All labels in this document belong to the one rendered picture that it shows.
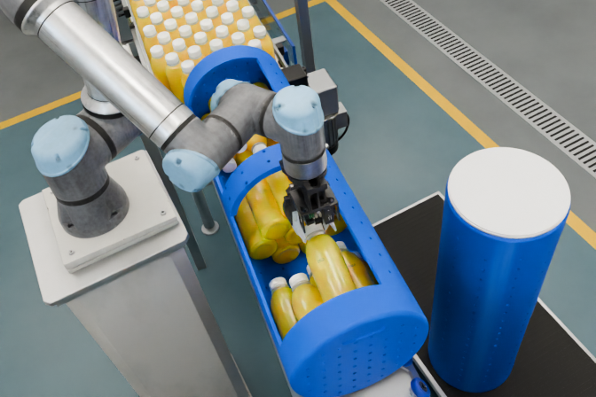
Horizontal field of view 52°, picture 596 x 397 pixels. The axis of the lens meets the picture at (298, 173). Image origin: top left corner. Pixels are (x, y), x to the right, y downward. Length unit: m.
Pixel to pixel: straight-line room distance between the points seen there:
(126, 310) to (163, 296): 0.09
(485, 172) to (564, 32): 2.35
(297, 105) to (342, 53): 2.68
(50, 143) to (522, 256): 1.05
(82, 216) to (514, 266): 0.98
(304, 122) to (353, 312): 0.35
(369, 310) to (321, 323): 0.09
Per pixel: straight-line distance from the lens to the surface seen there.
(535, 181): 1.54
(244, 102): 0.97
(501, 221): 1.45
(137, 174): 1.46
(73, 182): 1.27
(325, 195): 1.07
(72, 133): 1.26
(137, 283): 1.41
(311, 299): 1.20
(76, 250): 1.36
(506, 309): 1.71
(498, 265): 1.52
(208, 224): 2.74
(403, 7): 3.94
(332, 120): 2.14
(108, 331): 1.52
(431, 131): 3.10
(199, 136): 0.92
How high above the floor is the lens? 2.18
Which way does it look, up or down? 48 degrees down
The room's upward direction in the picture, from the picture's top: 9 degrees counter-clockwise
